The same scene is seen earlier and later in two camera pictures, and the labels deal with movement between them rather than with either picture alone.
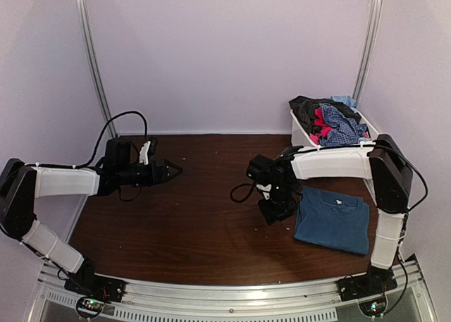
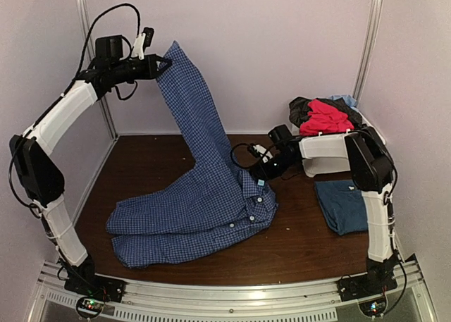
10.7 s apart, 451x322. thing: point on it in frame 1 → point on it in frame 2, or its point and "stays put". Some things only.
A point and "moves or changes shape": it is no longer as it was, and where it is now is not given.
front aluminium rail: (411, 300) stays put
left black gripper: (163, 175) → (151, 70)
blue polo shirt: (333, 220) moves or changes shape
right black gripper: (272, 217) → (256, 170)
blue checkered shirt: (344, 131) → (218, 201)
